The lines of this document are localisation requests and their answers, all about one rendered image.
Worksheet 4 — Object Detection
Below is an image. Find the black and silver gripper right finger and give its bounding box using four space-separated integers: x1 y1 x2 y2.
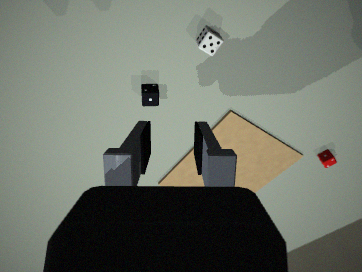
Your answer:
194 122 237 187

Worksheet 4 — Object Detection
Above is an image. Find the grey die with black pips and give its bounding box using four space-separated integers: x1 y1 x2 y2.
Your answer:
196 25 224 56

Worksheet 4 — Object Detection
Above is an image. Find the black die with white pips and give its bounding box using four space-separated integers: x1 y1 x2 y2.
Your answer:
141 84 159 106

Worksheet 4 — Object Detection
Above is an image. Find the red die with white pips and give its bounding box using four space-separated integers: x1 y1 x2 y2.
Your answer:
317 149 337 168

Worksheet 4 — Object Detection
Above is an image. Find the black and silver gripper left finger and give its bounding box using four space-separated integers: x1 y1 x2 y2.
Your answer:
103 121 151 186

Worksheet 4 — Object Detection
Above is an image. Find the tan mat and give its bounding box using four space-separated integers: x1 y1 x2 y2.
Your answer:
158 110 303 193

